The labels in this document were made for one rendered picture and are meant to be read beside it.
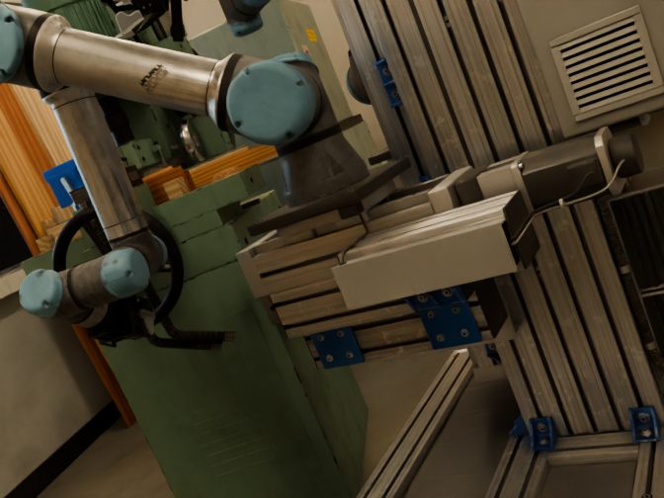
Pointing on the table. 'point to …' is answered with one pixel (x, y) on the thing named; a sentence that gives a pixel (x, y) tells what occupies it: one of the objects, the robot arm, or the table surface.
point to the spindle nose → (119, 124)
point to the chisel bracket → (139, 154)
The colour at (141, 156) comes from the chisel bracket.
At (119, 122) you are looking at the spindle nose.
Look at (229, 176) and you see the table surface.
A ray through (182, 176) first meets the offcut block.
